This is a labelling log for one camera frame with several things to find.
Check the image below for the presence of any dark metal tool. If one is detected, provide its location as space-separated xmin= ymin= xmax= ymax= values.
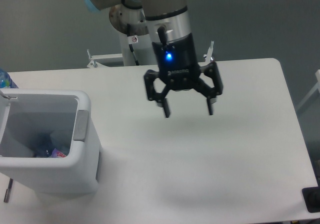
xmin=3 ymin=178 xmax=14 ymax=203

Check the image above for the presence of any black cable on pedestal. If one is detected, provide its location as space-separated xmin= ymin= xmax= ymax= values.
xmin=126 ymin=23 xmax=140 ymax=66

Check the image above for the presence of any blue bottle at edge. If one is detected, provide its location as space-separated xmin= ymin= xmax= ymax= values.
xmin=0 ymin=69 xmax=18 ymax=88

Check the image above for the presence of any white frame at right edge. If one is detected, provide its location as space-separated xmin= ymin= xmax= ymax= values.
xmin=296 ymin=69 xmax=320 ymax=115

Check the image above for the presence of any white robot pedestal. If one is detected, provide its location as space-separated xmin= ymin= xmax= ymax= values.
xmin=109 ymin=4 xmax=157 ymax=66

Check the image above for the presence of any clear plastic water bottle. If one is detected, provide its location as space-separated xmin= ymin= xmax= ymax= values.
xmin=33 ymin=133 xmax=70 ymax=158

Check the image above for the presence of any black object at table corner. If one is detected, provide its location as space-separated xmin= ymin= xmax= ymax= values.
xmin=302 ymin=187 xmax=320 ymax=213

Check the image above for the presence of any white trash can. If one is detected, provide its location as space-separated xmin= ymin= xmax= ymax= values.
xmin=0 ymin=88 xmax=102 ymax=194

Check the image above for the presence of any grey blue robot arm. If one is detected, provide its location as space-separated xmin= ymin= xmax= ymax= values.
xmin=84 ymin=0 xmax=223 ymax=117

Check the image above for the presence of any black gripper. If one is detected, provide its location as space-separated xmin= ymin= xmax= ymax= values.
xmin=143 ymin=33 xmax=224 ymax=118

